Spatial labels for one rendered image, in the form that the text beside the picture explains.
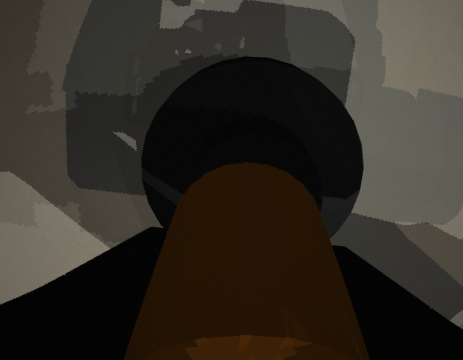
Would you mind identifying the orange knob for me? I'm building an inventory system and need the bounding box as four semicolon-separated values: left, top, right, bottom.
124;163;370;360

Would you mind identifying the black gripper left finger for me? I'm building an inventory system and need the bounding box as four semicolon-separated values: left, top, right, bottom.
0;227;167;360

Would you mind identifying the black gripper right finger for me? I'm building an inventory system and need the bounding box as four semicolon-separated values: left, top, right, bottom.
332;245;463;360

